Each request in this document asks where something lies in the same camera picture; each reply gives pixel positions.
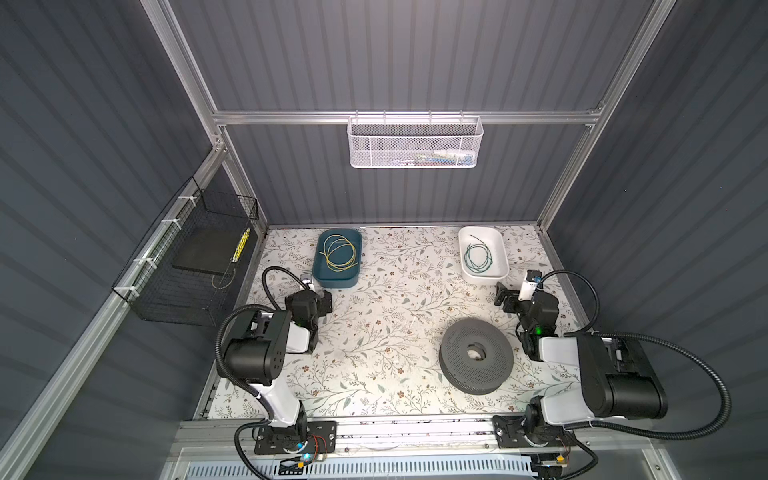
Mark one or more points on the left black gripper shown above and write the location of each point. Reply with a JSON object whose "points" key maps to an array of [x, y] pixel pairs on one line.
{"points": [[322, 301]]}

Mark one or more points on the grey perforated cable spool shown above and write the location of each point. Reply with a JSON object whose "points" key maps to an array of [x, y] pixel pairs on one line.
{"points": [[475, 356]]}

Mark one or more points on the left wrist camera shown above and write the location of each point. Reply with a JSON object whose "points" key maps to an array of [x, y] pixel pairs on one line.
{"points": [[308, 281]]}

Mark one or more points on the yellow marker in basket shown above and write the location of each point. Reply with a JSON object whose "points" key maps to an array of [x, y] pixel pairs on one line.
{"points": [[240, 245]]}

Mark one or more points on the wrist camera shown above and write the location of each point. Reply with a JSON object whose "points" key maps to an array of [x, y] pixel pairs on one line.
{"points": [[308, 281], [529, 285]]}

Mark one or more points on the black wire basket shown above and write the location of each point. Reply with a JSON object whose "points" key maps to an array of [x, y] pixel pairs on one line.
{"points": [[155, 291]]}

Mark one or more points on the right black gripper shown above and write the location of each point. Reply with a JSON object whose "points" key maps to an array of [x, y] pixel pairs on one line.
{"points": [[510, 301]]}

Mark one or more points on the items in white basket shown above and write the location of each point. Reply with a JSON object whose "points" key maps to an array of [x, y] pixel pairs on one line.
{"points": [[455, 157]]}

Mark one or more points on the floral table mat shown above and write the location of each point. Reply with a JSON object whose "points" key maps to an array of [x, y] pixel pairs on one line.
{"points": [[378, 351]]}

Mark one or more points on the white wire mesh basket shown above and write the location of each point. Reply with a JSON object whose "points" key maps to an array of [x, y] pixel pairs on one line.
{"points": [[371, 136]]}

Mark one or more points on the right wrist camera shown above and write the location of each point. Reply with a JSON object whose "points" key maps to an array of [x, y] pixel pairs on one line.
{"points": [[529, 285]]}

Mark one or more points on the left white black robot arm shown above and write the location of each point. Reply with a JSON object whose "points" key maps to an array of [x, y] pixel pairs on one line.
{"points": [[250, 351]]}

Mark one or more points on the teal plastic tray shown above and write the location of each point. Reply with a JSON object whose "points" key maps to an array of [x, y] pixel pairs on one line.
{"points": [[337, 260]]}

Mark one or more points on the black pad in basket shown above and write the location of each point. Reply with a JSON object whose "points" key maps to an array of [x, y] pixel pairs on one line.
{"points": [[207, 251]]}

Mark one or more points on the white plastic tray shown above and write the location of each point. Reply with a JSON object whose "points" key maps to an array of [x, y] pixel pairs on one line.
{"points": [[483, 255]]}

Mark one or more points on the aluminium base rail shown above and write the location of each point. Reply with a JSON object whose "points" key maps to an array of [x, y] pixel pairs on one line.
{"points": [[362, 436]]}

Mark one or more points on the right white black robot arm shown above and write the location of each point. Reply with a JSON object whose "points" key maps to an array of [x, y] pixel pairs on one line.
{"points": [[617, 382]]}

